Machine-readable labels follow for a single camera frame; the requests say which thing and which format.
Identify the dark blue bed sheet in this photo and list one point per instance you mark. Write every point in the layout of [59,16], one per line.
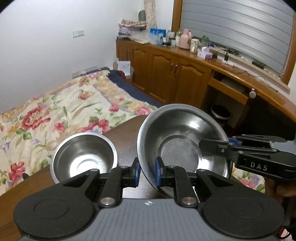
[118,91]

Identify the large steel bowl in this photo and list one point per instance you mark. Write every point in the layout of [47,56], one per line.
[173,132]

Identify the blue picture card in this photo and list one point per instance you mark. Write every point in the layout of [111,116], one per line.
[157,36]

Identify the white paper in bin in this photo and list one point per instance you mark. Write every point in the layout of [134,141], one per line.
[124,66]

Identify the white wall switch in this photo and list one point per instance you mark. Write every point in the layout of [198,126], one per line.
[78,33]

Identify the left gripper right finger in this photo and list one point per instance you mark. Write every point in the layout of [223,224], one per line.
[189,188]

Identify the grey window blind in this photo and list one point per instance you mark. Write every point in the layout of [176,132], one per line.
[259,29]

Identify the pink tissue box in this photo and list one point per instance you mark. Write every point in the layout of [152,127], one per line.
[204,53]

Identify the floral bed quilt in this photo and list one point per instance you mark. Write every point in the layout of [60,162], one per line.
[30,133]

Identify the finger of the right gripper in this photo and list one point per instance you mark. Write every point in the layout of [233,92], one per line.
[215,147]

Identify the black waste bin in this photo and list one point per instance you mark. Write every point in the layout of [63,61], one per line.
[220,114]

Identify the pink bottle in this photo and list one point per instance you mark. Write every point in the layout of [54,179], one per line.
[185,39]

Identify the medium steel bowl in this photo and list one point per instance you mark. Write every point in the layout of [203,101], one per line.
[82,152]

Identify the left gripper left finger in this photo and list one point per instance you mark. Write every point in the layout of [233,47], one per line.
[106,189]

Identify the stack of folded fabrics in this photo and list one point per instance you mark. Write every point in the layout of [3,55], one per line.
[128,27]

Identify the person's right hand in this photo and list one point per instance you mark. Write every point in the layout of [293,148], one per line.
[283,190]

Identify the wooden sideboard cabinet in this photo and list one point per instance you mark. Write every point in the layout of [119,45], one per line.
[173,75]

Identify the beige curtain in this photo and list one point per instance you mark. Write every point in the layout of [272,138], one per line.
[150,13]

